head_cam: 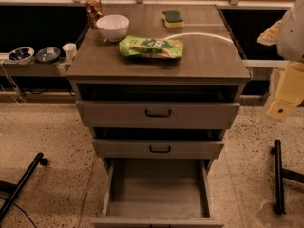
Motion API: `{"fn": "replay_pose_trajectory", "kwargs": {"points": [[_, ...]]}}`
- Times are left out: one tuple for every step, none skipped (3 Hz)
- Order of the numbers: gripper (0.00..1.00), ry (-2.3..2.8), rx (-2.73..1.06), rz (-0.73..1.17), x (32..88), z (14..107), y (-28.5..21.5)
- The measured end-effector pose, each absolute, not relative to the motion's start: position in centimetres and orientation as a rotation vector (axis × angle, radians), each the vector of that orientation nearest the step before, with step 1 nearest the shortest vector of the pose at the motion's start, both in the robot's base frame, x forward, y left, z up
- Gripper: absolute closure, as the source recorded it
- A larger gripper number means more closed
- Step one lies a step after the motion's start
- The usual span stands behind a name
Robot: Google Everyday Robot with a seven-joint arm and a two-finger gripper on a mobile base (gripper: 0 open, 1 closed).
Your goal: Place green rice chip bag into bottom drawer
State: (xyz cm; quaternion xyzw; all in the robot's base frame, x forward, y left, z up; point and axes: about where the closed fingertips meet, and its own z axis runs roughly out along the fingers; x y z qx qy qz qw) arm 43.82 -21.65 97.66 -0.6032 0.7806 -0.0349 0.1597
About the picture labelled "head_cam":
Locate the grey drawer cabinet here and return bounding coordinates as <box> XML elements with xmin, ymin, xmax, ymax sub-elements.
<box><xmin>66</xmin><ymin>3</ymin><xmax>252</xmax><ymax>228</ymax></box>

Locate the white bowl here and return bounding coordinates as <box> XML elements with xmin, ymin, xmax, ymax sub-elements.
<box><xmin>97</xmin><ymin>14</ymin><xmax>129</xmax><ymax>42</ymax></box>

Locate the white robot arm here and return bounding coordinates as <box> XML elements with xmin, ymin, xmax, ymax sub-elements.
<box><xmin>257</xmin><ymin>0</ymin><xmax>304</xmax><ymax>121</ymax></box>

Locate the blue patterned bowl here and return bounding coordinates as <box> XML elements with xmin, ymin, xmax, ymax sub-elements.
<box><xmin>9</xmin><ymin>47</ymin><xmax>34</xmax><ymax>65</ymax></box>

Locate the black right stand leg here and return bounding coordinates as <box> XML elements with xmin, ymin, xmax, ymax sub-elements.
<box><xmin>271</xmin><ymin>139</ymin><xmax>304</xmax><ymax>215</ymax></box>

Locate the middle drawer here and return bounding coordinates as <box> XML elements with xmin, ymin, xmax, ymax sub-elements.
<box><xmin>92</xmin><ymin>128</ymin><xmax>224</xmax><ymax>159</ymax></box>

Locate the drawer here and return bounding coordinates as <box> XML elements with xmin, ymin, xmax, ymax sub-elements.
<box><xmin>92</xmin><ymin>128</ymin><xmax>224</xmax><ymax>159</ymax></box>
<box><xmin>92</xmin><ymin>159</ymin><xmax>223</xmax><ymax>228</ymax></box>
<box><xmin>76</xmin><ymin>84</ymin><xmax>239</xmax><ymax>129</ymax></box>

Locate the white cable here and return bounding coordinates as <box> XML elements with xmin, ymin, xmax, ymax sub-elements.
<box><xmin>0</xmin><ymin>60</ymin><xmax>27</xmax><ymax>104</ymax></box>

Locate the white paper cup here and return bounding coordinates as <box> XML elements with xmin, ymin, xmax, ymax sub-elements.
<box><xmin>63</xmin><ymin>43</ymin><xmax>77</xmax><ymax>61</ymax></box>

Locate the green yellow sponge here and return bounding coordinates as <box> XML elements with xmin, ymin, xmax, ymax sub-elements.
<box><xmin>161</xmin><ymin>10</ymin><xmax>184</xmax><ymax>29</ymax></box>

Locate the black stand leg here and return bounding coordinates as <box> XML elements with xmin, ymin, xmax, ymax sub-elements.
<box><xmin>271</xmin><ymin>139</ymin><xmax>304</xmax><ymax>215</ymax></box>
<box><xmin>0</xmin><ymin>153</ymin><xmax>48</xmax><ymax>221</ymax></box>

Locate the dark blue shallow bowl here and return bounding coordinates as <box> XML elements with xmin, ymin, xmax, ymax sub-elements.
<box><xmin>35</xmin><ymin>47</ymin><xmax>61</xmax><ymax>64</ymax></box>

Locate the black floor cable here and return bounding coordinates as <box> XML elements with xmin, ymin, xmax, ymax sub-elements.
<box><xmin>0</xmin><ymin>195</ymin><xmax>38</xmax><ymax>228</ymax></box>

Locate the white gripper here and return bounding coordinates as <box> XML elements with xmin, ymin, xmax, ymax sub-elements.
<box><xmin>257</xmin><ymin>20</ymin><xmax>304</xmax><ymax>121</ymax></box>

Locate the top drawer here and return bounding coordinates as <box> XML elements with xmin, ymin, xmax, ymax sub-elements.
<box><xmin>76</xmin><ymin>84</ymin><xmax>239</xmax><ymax>129</ymax></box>

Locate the black left stand leg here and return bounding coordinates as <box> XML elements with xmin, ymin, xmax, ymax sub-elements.
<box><xmin>0</xmin><ymin>153</ymin><xmax>48</xmax><ymax>221</ymax></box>

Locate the green rice chip bag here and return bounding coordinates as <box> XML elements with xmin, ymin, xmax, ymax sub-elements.
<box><xmin>119</xmin><ymin>36</ymin><xmax>183</xmax><ymax>59</ymax></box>

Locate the bottom drawer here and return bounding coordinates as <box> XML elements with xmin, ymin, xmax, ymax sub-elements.
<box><xmin>92</xmin><ymin>159</ymin><xmax>223</xmax><ymax>228</ymax></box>

